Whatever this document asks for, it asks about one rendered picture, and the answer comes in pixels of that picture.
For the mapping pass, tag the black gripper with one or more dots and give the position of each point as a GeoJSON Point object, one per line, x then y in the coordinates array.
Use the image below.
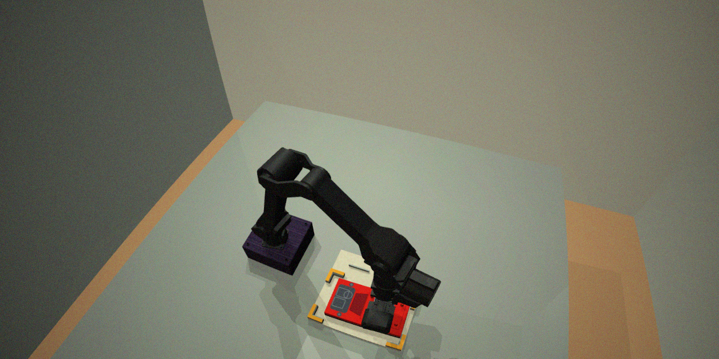
{"type": "Point", "coordinates": [378, 315]}

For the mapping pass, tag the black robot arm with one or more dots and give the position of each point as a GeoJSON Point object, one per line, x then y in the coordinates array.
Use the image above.
{"type": "Point", "coordinates": [391, 257]}

